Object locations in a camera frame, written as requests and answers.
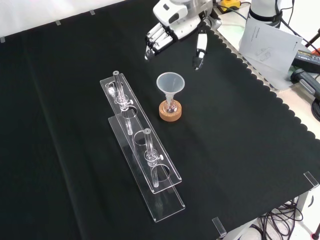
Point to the grey and black handheld device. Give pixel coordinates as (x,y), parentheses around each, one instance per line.
(306,80)

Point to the black bench cloth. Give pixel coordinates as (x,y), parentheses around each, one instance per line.
(75,125)

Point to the clear cloth clip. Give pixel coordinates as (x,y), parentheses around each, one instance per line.
(92,12)
(311,179)
(2,39)
(58,22)
(219,227)

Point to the small glass round-bottom flask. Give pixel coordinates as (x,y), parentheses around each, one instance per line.
(170,108)

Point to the pale printed board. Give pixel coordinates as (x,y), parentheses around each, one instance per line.
(270,47)

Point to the black tripod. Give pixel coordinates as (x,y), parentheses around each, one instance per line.
(313,41)

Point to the yellow stop button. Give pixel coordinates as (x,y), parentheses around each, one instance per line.
(228,3)

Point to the black power adapter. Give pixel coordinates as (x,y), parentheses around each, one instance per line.
(307,60)

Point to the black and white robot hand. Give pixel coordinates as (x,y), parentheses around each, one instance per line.
(180,20)

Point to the translucent white plastic funnel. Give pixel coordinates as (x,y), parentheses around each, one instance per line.
(170,83)

